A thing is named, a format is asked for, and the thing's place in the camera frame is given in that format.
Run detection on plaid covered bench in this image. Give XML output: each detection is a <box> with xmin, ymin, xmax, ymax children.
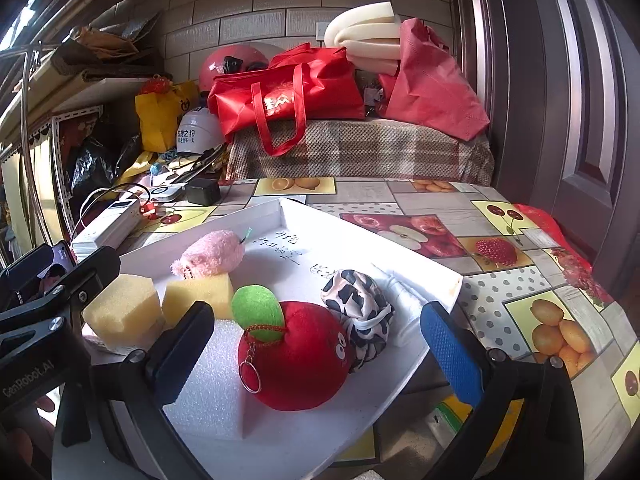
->
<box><xmin>226</xmin><ymin>119</ymin><xmax>495</xmax><ymax>185</ymax></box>

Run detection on black small box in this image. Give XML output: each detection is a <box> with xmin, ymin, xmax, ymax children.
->
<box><xmin>184</xmin><ymin>178</ymin><xmax>221</xmax><ymax>207</ymax></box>

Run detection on cream foam rolls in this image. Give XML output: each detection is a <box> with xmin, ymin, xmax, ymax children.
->
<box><xmin>323</xmin><ymin>1</ymin><xmax>400</xmax><ymax>76</ymax></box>

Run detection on pink fluffy plush toy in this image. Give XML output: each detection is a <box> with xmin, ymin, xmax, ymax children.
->
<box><xmin>171</xmin><ymin>230</ymin><xmax>244</xmax><ymax>280</ymax></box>

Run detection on black white patterned scrunchie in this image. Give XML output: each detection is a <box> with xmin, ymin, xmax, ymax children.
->
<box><xmin>321</xmin><ymin>269</ymin><xmax>395</xmax><ymax>374</ymax></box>

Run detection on white helmet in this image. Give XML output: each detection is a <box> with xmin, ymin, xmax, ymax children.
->
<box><xmin>176</xmin><ymin>107</ymin><xmax>224</xmax><ymax>155</ymax></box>

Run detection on red plush apple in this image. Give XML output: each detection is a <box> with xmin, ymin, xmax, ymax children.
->
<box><xmin>231</xmin><ymin>285</ymin><xmax>352</xmax><ymax>412</ymax></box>

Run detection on red plastic bag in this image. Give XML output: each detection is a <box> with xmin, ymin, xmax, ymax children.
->
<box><xmin>515</xmin><ymin>204</ymin><xmax>614</xmax><ymax>308</ymax></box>

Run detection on white power strip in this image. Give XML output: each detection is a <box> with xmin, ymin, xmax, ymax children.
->
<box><xmin>70</xmin><ymin>198</ymin><xmax>142</xmax><ymax>261</ymax></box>

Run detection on red tote bag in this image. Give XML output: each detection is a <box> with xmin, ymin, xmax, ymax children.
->
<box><xmin>207</xmin><ymin>44</ymin><xmax>364</xmax><ymax>156</ymax></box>

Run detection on pink helmet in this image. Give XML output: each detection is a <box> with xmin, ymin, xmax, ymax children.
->
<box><xmin>198</xmin><ymin>44</ymin><xmax>269</xmax><ymax>92</ymax></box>

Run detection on yellow green sponge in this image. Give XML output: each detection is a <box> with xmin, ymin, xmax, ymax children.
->
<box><xmin>162</xmin><ymin>274</ymin><xmax>234</xmax><ymax>327</ymax></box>

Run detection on crimson paper bag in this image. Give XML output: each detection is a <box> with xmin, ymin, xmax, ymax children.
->
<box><xmin>378</xmin><ymin>18</ymin><xmax>489</xmax><ymax>141</ymax></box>

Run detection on white foam block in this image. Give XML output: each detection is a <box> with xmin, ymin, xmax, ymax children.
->
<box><xmin>163</xmin><ymin>320</ymin><xmax>246</xmax><ymax>441</ymax></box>

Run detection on white shallow tray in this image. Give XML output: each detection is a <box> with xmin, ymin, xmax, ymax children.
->
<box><xmin>120</xmin><ymin>198</ymin><xmax>462</xmax><ymax>479</ymax></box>

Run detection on yellow shopping bag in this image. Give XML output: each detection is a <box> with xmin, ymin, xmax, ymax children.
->
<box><xmin>134</xmin><ymin>75</ymin><xmax>200</xmax><ymax>153</ymax></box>

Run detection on left human hand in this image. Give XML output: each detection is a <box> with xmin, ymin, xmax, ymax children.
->
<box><xmin>1</xmin><ymin>394</ymin><xmax>55</xmax><ymax>479</ymax></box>

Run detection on yellow sponge block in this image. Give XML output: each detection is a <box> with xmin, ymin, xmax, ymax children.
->
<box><xmin>81</xmin><ymin>274</ymin><xmax>165</xmax><ymax>354</ymax></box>

